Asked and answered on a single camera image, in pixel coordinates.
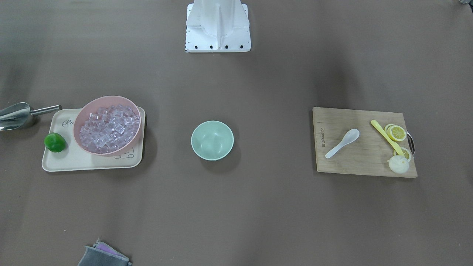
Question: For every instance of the white ceramic spoon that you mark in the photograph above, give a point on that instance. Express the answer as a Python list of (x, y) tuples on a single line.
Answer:
[(349, 137)]

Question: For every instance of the mint green bowl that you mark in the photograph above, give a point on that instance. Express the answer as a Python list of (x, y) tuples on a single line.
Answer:
[(212, 140)]

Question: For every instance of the pile of clear ice cubes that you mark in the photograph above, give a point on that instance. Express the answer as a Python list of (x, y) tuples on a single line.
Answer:
[(109, 129)]

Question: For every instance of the pink bowl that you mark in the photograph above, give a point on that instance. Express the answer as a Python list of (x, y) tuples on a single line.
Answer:
[(107, 101)]

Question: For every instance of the metal ice scoop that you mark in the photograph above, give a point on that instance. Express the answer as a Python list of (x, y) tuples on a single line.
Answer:
[(22, 115)]

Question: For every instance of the wooden cutting board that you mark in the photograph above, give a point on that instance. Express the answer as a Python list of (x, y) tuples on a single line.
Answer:
[(368, 155)]

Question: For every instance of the lemon slice upper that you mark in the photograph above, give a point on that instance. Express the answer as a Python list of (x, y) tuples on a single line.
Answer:
[(395, 132)]

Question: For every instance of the lemon slice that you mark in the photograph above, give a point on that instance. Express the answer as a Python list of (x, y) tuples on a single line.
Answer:
[(395, 132), (405, 156)]

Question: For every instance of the cream serving tray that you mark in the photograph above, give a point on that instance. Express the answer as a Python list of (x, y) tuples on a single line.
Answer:
[(74, 158)]

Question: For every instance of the lemon slice lower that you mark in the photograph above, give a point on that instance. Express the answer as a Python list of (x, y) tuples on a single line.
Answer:
[(405, 156)]

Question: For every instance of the grey folded cloth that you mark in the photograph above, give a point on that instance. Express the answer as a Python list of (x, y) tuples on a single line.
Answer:
[(102, 254)]

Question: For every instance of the green lime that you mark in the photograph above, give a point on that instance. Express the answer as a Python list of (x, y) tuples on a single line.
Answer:
[(55, 143)]

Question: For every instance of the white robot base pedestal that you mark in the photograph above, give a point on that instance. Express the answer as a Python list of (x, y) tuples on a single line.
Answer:
[(217, 26)]

